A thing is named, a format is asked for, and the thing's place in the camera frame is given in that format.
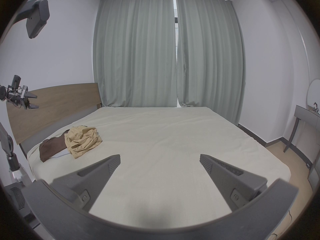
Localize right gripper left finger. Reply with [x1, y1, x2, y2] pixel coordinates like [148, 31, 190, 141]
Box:
[52, 154, 121, 212]

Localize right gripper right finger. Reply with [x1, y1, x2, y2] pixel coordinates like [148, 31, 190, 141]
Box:
[200, 154, 268, 212]

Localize tan shorts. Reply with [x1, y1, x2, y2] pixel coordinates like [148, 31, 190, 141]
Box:
[64, 125, 103, 159]

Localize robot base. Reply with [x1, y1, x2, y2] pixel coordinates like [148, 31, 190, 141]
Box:
[4, 168, 42, 231]

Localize bed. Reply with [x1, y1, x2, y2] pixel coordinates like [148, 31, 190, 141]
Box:
[6, 83, 292, 231]

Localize white garment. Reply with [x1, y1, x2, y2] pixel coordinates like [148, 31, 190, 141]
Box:
[49, 150, 72, 159]

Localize brown garment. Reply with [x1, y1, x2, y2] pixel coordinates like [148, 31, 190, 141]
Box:
[39, 130, 72, 162]

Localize grey small table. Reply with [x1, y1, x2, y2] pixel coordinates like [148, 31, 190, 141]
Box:
[283, 105, 320, 153]

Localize grey-green curtain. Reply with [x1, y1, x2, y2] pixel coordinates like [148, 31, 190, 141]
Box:
[93, 0, 178, 108]
[174, 0, 247, 127]

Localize round white mirror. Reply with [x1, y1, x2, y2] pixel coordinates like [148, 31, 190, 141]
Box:
[306, 79, 320, 112]

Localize window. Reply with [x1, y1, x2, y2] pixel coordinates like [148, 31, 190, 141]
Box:
[173, 0, 179, 107]

